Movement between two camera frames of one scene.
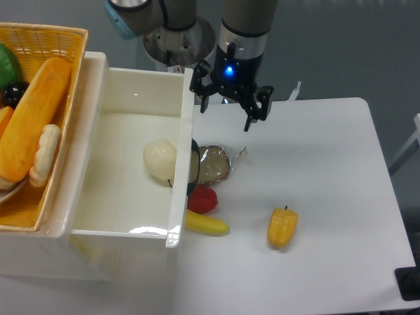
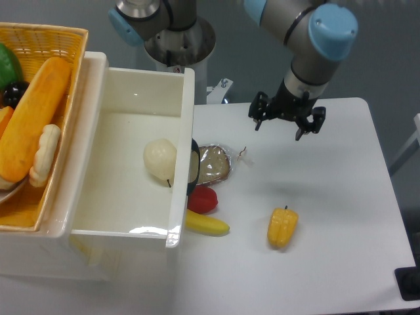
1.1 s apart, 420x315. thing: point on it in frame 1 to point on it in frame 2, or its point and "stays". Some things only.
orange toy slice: [6, 113] stays
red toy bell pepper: [202, 199] stays
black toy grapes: [13, 92] stays
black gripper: [235, 75] to [287, 105]
